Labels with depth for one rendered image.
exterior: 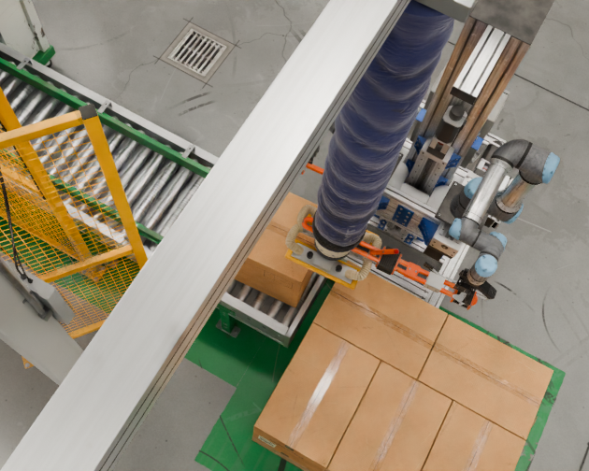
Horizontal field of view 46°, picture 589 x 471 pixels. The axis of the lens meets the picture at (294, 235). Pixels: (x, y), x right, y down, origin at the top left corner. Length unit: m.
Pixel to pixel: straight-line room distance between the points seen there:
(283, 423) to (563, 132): 2.89
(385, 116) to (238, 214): 1.04
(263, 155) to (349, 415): 2.55
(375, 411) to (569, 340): 1.51
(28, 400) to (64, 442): 3.25
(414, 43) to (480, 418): 2.31
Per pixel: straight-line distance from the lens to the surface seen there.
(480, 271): 2.71
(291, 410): 3.47
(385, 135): 2.08
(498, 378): 3.72
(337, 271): 3.04
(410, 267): 2.99
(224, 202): 1.01
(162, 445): 4.01
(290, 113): 1.09
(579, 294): 4.66
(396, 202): 3.48
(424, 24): 1.68
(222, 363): 4.06
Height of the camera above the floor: 3.96
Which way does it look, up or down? 66 degrees down
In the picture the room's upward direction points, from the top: 10 degrees clockwise
